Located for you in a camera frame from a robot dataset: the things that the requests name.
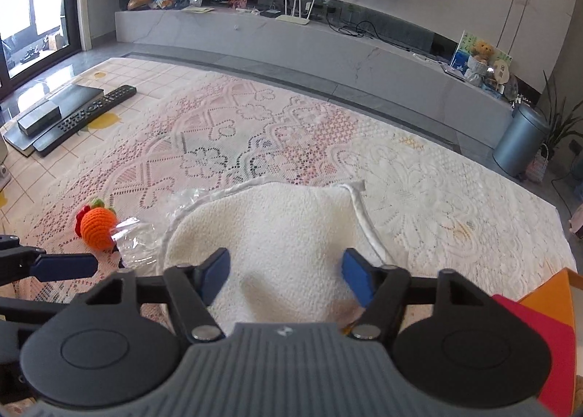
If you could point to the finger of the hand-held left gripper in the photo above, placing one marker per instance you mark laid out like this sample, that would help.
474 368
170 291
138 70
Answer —
63 266

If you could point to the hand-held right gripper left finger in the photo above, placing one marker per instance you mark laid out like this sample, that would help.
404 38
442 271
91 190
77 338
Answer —
215 275

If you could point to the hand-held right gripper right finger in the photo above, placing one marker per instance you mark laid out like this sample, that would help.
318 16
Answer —
357 278

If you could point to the orange crochet fruit toy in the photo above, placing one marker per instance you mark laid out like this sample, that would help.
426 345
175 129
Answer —
96 228

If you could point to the white fleece cloth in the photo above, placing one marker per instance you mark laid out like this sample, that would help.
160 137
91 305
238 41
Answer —
291 244

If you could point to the clear plastic bag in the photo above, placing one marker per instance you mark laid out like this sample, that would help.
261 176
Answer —
141 239

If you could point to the black set-top box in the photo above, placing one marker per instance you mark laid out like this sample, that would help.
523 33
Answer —
38 118

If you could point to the black remote control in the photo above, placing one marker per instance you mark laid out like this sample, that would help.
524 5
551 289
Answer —
91 114

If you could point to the orange cardboard box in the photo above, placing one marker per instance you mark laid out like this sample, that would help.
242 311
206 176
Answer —
553 298

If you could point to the red cardboard box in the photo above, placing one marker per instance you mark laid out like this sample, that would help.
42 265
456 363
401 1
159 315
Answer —
546 353

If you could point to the pink woven basket bag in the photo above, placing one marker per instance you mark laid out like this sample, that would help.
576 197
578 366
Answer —
537 166

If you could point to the grey metal trash can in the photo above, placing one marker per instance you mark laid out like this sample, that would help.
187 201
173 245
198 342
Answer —
519 139

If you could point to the grey marble television console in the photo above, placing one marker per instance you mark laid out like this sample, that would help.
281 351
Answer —
319 48

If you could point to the green potted plant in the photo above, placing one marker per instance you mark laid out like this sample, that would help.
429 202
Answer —
562 121

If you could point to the brown teddy bear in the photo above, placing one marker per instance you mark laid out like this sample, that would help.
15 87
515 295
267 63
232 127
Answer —
482 51

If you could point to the white router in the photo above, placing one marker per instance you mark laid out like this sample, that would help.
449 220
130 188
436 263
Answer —
296 18

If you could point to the pink small box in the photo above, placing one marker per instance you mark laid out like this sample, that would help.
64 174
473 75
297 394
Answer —
237 1

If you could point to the brown loaf ornament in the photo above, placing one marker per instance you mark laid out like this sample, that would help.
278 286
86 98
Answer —
142 1

